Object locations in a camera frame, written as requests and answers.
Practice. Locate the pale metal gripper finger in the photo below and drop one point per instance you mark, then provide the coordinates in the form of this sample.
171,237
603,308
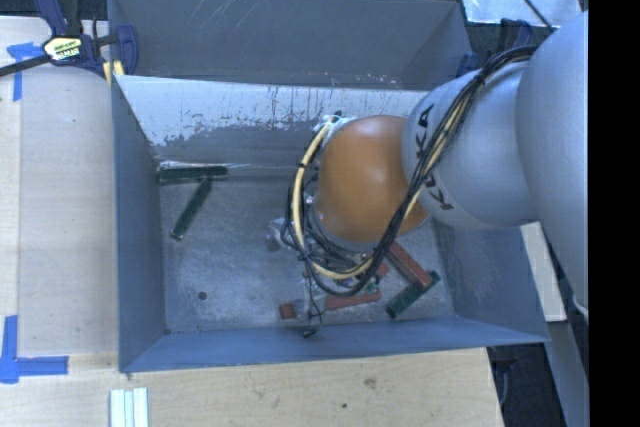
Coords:
303,309

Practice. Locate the red-brown flat block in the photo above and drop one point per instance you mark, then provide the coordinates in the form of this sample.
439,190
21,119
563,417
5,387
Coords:
412,267
350,300

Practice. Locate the grey metal bin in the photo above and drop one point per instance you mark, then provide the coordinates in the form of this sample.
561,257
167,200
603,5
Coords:
240,265

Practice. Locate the dark green flat block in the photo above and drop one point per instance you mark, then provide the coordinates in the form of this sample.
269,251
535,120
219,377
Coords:
412,296
191,210

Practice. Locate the pale wood board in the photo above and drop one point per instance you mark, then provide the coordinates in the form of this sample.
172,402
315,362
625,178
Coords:
65,215

